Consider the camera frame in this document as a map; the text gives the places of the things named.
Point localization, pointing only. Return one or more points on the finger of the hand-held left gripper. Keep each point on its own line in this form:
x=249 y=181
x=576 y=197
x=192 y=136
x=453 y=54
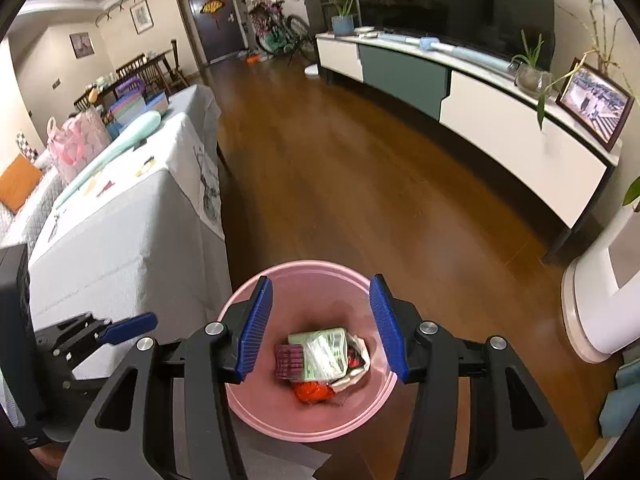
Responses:
x=127 y=327

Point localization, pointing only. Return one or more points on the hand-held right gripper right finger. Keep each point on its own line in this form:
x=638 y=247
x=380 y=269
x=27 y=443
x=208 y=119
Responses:
x=390 y=330

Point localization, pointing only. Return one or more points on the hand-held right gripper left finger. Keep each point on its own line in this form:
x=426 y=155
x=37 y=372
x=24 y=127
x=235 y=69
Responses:
x=255 y=330

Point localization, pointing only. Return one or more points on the red plaid packet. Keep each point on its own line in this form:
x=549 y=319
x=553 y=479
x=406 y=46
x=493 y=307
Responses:
x=289 y=360

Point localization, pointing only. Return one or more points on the white bamboo print tissue wrapper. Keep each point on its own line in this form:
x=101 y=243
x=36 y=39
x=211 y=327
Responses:
x=357 y=376

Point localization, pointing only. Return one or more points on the green snack wrapper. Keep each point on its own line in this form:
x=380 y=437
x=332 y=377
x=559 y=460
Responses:
x=322 y=355

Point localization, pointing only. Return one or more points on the pink plastic bin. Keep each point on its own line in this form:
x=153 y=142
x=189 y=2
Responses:
x=260 y=410

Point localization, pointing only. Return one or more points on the red brown paper packaging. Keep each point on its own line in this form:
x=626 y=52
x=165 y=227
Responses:
x=310 y=392

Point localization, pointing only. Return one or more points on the grey quilted sofa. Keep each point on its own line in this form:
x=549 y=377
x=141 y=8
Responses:
x=30 y=220

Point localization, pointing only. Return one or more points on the white printed tablecloth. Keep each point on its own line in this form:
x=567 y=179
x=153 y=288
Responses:
x=120 y=180

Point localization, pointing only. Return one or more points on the orange cushion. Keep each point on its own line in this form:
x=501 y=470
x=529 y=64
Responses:
x=17 y=182

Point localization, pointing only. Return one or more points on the teal long pillow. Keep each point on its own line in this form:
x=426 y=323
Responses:
x=125 y=142

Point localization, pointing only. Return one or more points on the pink gift bag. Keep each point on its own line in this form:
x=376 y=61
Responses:
x=80 y=145

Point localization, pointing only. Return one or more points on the checkered cushion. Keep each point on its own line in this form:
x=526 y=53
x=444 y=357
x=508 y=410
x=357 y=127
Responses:
x=26 y=146

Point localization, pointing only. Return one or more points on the blue box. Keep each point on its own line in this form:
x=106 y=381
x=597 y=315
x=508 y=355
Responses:
x=111 y=125

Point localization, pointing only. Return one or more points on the white floor appliance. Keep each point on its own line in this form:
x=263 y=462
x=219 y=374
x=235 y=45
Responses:
x=605 y=300

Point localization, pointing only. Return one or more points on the stack of plastic basins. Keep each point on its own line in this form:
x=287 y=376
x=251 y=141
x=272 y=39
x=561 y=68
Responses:
x=135 y=107

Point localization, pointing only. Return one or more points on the white green television cabinet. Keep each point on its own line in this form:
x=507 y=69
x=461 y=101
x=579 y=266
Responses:
x=500 y=125

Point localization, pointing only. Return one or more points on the purple plastic stool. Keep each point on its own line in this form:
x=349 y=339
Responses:
x=129 y=85

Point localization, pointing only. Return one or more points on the teal box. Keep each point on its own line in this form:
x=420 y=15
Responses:
x=622 y=405

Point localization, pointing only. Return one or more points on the wooden dining chair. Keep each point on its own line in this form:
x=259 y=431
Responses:
x=179 y=65

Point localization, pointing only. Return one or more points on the wooden dining table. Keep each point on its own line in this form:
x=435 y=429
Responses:
x=150 y=60

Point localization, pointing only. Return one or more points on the orange floor toy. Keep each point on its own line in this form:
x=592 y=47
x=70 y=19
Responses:
x=254 y=58

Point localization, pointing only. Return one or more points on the dark framed picture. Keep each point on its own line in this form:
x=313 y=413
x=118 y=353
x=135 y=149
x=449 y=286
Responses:
x=82 y=45

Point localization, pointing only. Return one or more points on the light blue long duster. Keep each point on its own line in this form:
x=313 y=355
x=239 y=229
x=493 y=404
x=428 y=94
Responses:
x=450 y=49

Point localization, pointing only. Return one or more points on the plant in glass vase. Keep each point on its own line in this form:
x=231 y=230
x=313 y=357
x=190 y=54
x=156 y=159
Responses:
x=531 y=77

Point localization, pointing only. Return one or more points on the dark entrance door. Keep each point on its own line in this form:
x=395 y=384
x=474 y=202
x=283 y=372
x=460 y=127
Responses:
x=215 y=35

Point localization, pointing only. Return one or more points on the bicycle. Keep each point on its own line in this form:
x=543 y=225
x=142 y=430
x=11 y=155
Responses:
x=275 y=30

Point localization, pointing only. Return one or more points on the white remote control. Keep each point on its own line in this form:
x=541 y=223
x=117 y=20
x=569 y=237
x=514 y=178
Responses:
x=366 y=30

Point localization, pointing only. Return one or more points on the wooden framed photo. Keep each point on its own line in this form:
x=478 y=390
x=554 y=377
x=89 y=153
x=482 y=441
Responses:
x=595 y=102

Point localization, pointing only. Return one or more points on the light framed picture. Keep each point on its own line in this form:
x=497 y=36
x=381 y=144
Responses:
x=140 y=16

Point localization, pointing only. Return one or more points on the ceiling track lights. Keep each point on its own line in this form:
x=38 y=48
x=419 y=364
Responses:
x=112 y=10

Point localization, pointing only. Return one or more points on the golden fan door ornament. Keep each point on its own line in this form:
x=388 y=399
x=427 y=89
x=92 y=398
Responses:
x=212 y=8

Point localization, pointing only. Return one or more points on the dark tall cabinet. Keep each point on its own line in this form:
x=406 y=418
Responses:
x=315 y=7

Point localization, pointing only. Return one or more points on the black television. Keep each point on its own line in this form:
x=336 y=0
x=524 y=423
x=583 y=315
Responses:
x=450 y=0

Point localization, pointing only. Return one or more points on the tall bamboo plant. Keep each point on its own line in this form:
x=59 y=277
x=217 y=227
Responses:
x=597 y=20

